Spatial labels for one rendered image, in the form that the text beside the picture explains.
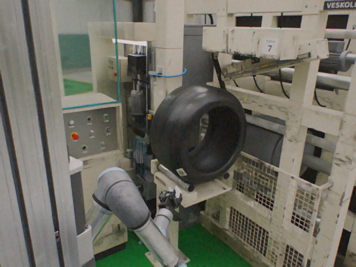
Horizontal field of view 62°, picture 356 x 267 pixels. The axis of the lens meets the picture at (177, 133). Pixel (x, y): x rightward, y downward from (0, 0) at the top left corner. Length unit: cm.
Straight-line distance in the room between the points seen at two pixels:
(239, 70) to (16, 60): 163
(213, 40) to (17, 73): 158
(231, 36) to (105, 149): 117
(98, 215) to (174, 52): 112
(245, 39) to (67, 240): 142
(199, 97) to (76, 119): 90
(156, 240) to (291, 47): 111
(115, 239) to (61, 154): 215
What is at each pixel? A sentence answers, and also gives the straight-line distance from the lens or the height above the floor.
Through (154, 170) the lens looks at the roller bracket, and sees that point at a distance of 200.
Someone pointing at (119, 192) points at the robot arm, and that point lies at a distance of 102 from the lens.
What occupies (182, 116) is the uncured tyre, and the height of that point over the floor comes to 135.
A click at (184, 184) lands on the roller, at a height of 91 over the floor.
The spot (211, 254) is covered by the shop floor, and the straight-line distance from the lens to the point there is 270.
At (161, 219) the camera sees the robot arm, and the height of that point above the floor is 101.
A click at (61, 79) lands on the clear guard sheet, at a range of 200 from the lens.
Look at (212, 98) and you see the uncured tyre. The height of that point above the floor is 143.
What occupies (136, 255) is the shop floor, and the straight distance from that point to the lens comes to 268.
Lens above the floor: 179
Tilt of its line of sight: 20 degrees down
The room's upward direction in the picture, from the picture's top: 1 degrees clockwise
